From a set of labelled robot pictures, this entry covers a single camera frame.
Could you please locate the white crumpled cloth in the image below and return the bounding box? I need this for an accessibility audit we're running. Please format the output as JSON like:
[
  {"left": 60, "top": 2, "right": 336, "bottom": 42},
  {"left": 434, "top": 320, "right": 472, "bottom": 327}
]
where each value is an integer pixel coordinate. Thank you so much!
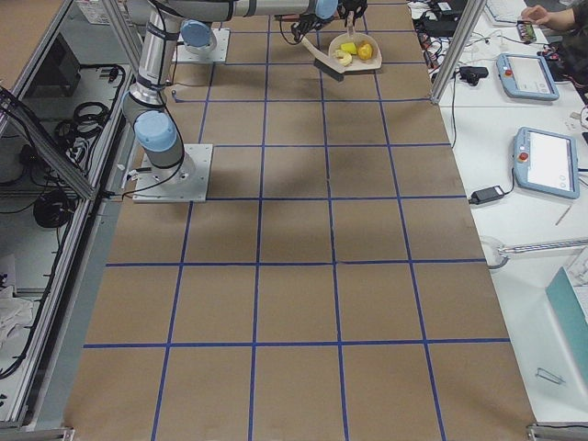
[{"left": 0, "top": 254, "right": 34, "bottom": 350}]

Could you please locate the black power adapter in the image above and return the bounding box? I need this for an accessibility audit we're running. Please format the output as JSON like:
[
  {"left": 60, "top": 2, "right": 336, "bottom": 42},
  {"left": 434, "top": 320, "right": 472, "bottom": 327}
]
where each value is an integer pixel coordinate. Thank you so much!
[{"left": 469, "top": 186, "right": 506, "bottom": 205}]

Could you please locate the pale melon rind slice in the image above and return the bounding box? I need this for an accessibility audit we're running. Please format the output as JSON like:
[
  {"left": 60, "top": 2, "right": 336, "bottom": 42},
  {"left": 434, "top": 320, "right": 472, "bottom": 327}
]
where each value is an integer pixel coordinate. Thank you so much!
[{"left": 333, "top": 49, "right": 353, "bottom": 67}]

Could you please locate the teal folder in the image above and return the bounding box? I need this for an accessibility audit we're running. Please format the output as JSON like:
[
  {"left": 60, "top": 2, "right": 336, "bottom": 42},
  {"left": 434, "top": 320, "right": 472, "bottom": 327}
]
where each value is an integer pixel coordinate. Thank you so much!
[{"left": 546, "top": 267, "right": 587, "bottom": 385}]

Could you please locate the yellow potato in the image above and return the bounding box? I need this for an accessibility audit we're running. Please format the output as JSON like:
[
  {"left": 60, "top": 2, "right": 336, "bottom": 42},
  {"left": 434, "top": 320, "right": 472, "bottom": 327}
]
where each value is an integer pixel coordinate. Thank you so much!
[{"left": 356, "top": 40, "right": 374, "bottom": 61}]

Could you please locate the aluminium frame post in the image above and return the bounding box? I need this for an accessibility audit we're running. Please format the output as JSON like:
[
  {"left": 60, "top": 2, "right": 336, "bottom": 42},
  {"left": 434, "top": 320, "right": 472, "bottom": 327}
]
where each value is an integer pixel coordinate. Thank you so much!
[{"left": 430, "top": 0, "right": 486, "bottom": 104}]

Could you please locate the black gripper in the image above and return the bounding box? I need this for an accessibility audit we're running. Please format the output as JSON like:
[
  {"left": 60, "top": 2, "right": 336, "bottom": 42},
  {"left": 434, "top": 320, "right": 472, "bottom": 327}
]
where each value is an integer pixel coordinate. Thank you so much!
[
  {"left": 338, "top": 0, "right": 368, "bottom": 20},
  {"left": 293, "top": 14, "right": 322, "bottom": 37}
]

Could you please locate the teach pendant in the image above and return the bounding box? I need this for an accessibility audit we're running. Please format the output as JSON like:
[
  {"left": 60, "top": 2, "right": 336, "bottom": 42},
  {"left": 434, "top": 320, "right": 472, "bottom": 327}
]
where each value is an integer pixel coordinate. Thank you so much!
[
  {"left": 513, "top": 127, "right": 580, "bottom": 199},
  {"left": 496, "top": 52, "right": 560, "bottom": 101}
]

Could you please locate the lower teach pendant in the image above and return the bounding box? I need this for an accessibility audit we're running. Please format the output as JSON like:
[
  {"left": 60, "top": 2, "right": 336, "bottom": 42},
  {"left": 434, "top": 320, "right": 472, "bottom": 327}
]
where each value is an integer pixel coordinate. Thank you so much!
[{"left": 513, "top": 127, "right": 580, "bottom": 199}]

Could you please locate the upper teach pendant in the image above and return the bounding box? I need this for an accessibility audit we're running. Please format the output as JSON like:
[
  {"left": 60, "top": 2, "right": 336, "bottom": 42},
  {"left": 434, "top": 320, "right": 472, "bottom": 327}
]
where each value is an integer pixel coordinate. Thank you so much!
[{"left": 496, "top": 52, "right": 560, "bottom": 101}]

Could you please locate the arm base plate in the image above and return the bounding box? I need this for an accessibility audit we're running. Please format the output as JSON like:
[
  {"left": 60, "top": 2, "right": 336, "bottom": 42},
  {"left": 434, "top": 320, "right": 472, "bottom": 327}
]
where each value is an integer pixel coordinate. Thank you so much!
[
  {"left": 132, "top": 143, "right": 213, "bottom": 203},
  {"left": 173, "top": 28, "right": 231, "bottom": 64}
]

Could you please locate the beige hand brush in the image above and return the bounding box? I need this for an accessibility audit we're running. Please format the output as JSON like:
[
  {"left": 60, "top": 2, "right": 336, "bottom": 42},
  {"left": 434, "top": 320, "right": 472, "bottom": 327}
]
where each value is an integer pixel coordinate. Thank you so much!
[{"left": 301, "top": 37, "right": 345, "bottom": 82}]

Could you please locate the person hand at desk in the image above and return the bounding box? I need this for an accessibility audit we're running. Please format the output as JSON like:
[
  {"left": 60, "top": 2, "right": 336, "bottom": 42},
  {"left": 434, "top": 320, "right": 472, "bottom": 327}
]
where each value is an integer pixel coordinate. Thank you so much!
[{"left": 520, "top": 6, "right": 555, "bottom": 28}]

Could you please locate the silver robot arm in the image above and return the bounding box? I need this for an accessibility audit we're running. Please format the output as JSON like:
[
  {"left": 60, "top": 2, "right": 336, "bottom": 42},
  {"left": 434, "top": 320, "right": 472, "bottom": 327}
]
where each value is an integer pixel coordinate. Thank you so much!
[
  {"left": 123, "top": 1, "right": 340, "bottom": 182},
  {"left": 170, "top": 1, "right": 368, "bottom": 48}
]

